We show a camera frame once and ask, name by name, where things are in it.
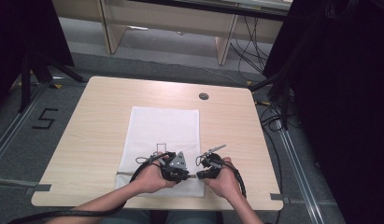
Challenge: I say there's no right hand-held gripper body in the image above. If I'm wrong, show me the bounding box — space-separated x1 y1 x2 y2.
195 144 227 175

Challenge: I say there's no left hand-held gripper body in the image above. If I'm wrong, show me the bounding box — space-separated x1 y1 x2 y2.
161 150 192 183

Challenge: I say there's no white mesh bag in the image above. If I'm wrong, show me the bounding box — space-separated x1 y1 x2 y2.
114 105 206 199

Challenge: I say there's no person's right hand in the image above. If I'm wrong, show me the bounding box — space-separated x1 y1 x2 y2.
202 156 244 200

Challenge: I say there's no person's left hand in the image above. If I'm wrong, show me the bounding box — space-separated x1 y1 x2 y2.
134 151 178 194

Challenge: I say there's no grey tape strip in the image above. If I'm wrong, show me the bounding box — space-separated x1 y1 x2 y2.
23 183 52 196
269 192 291 205

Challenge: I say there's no black tripod stand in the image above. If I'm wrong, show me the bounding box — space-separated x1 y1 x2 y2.
248 29 307 131
17 50 88 114

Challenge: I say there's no black curtain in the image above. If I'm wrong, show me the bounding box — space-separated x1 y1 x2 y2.
0 0 76 105
263 0 384 224

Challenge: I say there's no light wooden desk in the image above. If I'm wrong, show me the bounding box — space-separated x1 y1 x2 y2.
51 0 294 66

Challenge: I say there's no black floor cable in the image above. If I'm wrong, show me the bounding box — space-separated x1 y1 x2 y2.
258 104 286 224

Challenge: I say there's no metal floor rail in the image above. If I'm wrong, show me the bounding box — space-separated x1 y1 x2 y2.
0 83 48 167
273 105 326 224

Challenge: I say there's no bundle of black cables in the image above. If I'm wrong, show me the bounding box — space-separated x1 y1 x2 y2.
229 15 276 77

